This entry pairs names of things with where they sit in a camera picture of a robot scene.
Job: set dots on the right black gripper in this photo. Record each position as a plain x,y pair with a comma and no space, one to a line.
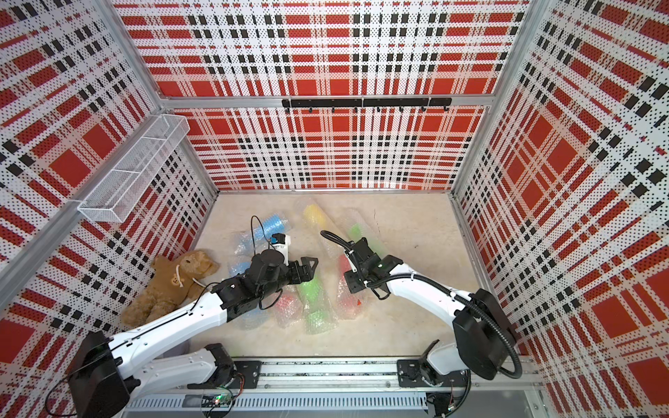
350,278

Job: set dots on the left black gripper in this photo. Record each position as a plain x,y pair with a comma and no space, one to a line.
307,273

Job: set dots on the red plastic wine glass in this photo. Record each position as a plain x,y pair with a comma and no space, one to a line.
348,306

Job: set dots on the yellow plastic wine glass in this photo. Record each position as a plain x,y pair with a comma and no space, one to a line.
316,220

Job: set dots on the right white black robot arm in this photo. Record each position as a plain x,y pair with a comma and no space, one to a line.
484,345

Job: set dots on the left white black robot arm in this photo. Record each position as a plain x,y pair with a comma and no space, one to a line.
109,372

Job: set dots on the blue glass in bubble wrap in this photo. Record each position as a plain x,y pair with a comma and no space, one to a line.
260,232

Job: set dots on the wrapped red glass bundle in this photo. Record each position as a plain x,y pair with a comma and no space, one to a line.
288,310

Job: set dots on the wrapped green glass bundle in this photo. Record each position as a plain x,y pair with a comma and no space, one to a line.
318,314

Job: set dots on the brown teddy bear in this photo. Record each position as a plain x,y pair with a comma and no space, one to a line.
174,283

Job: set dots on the green circuit board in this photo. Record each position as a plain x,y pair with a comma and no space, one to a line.
217,402

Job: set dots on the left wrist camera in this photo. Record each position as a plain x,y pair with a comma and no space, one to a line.
281,242

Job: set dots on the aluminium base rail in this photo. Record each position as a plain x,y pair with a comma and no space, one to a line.
356,387

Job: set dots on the black wall hook rail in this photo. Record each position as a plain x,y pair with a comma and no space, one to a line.
421,103

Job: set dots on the white wire mesh basket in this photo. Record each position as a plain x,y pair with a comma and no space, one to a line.
115,196

